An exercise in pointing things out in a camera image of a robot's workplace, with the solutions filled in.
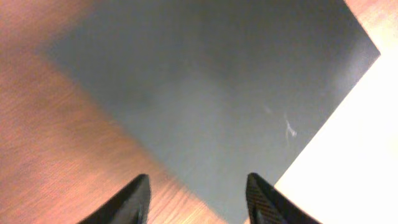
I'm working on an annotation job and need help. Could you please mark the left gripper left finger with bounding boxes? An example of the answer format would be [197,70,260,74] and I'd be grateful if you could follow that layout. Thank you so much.
[78,174,151,224]

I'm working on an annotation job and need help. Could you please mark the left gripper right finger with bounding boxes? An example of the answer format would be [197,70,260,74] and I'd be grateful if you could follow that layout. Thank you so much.
[246,172,320,224]

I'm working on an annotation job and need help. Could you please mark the dark green box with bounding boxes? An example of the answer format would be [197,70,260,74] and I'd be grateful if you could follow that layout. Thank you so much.
[46,0,380,223]

